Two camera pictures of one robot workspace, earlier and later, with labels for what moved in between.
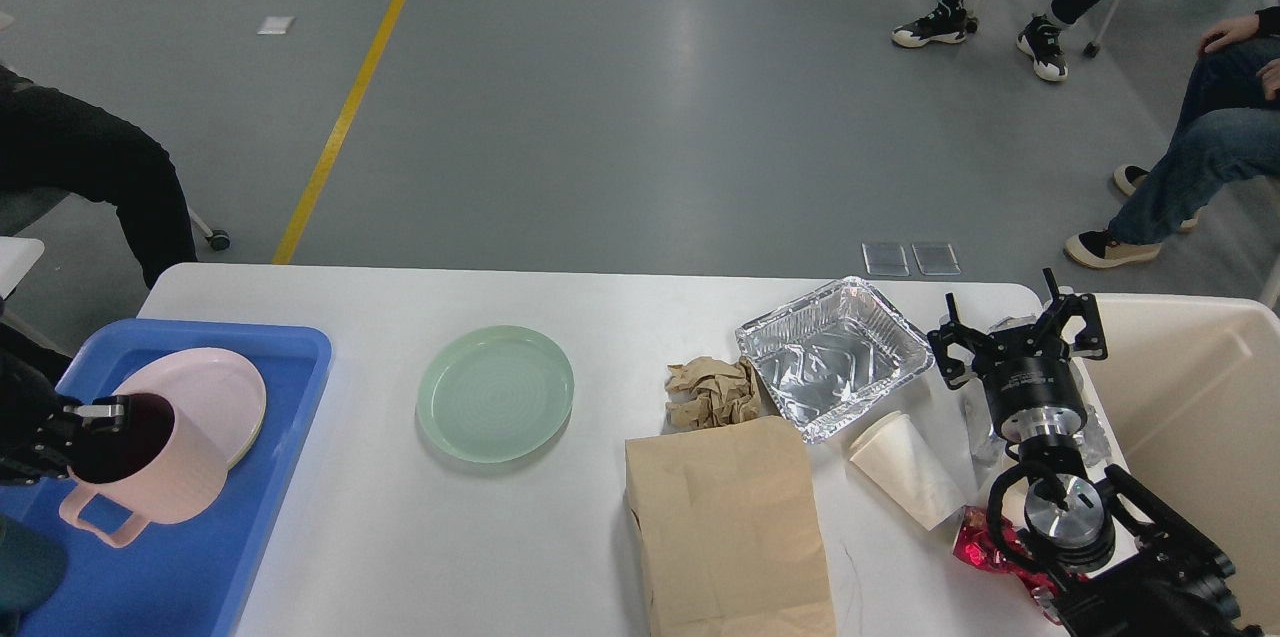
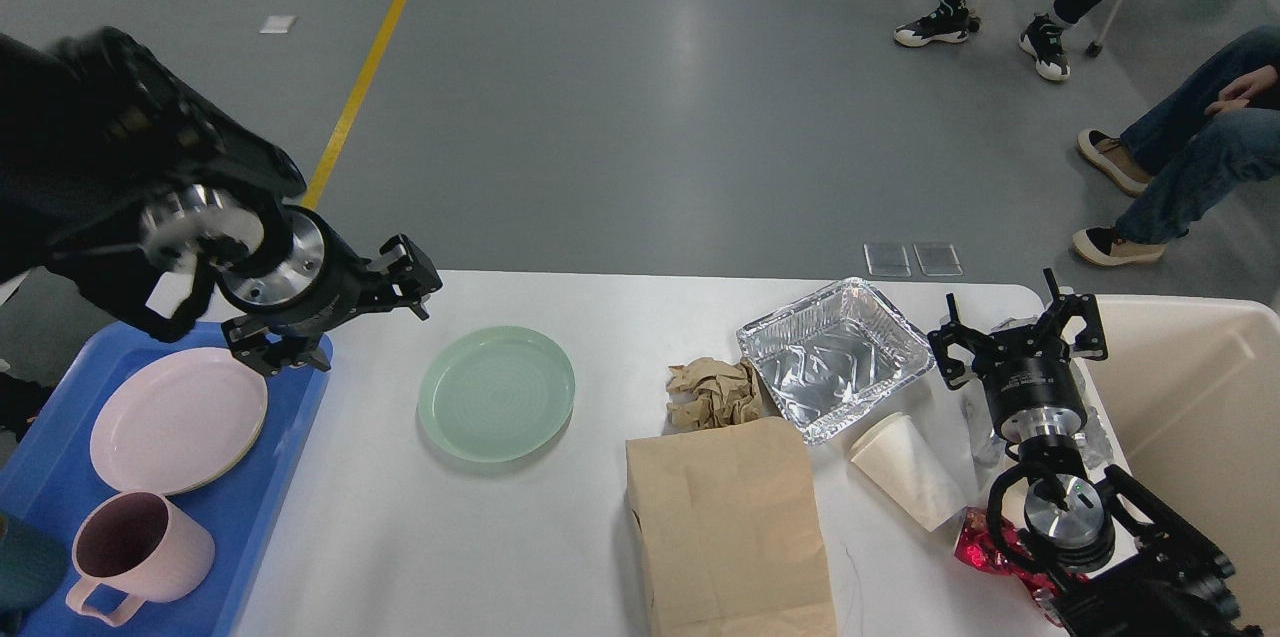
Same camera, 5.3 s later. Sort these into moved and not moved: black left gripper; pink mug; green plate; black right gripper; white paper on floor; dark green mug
Moved: pink mug; black left gripper
Not moved: dark green mug; white paper on floor; green plate; black right gripper
